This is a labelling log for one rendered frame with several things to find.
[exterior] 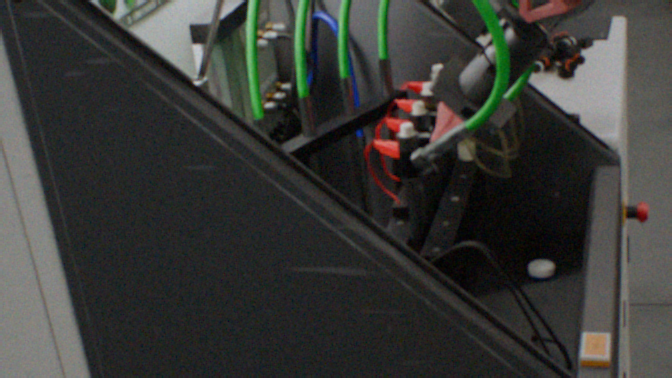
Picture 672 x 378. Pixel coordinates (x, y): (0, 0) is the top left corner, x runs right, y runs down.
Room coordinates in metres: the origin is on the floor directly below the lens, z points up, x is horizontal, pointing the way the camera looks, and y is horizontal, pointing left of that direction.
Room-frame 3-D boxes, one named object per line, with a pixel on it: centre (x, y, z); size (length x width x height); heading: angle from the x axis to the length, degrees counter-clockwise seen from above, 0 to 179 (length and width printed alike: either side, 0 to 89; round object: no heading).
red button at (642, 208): (1.60, -0.52, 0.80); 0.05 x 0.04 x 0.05; 162
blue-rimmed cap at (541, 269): (1.38, -0.30, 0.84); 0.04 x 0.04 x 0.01
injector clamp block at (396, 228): (1.37, -0.15, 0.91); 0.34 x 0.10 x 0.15; 162
